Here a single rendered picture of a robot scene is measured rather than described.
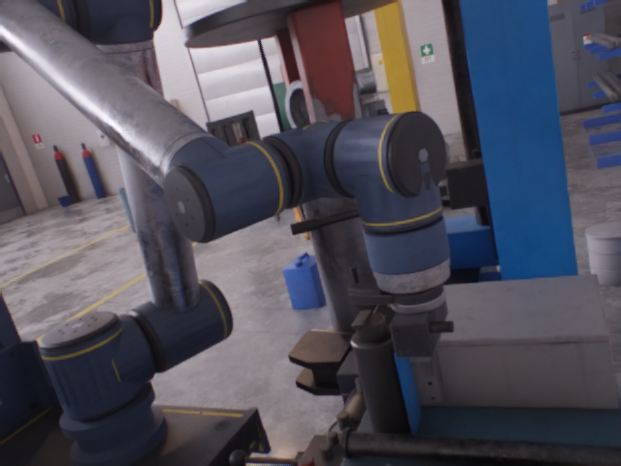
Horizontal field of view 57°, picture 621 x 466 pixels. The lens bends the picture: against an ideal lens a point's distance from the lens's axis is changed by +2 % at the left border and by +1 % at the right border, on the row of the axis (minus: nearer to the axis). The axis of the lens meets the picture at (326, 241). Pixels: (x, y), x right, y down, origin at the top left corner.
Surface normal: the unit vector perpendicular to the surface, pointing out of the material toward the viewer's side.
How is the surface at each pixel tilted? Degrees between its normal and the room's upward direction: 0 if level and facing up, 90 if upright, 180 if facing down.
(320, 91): 90
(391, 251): 90
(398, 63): 90
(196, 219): 93
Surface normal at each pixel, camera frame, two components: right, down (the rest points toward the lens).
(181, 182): -0.71, 0.24
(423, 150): 0.65, 0.07
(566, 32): -0.35, 0.33
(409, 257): -0.12, 0.30
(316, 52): 0.16, 0.24
